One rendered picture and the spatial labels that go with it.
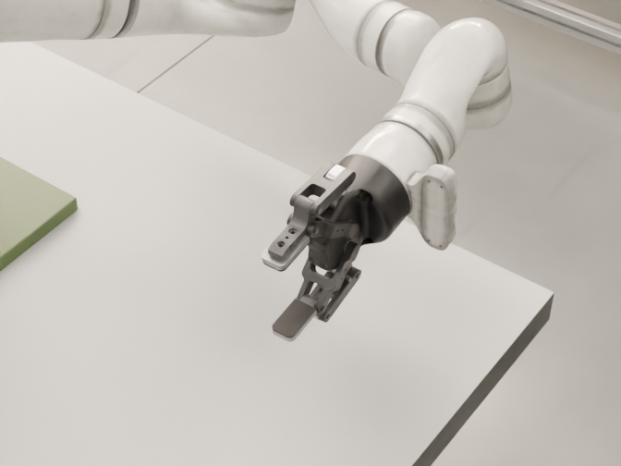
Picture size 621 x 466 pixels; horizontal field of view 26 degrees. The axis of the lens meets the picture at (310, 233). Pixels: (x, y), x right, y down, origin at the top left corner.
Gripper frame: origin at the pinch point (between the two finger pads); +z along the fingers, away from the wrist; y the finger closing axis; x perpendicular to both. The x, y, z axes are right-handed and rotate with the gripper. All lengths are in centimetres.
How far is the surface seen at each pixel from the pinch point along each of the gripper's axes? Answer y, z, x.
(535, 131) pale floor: -101, -121, -35
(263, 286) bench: -18.5, -11.6, -12.1
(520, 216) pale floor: -98, -98, -26
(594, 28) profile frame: -89, -142, -34
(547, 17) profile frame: -91, -143, -44
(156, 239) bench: -18.4, -10.8, -25.2
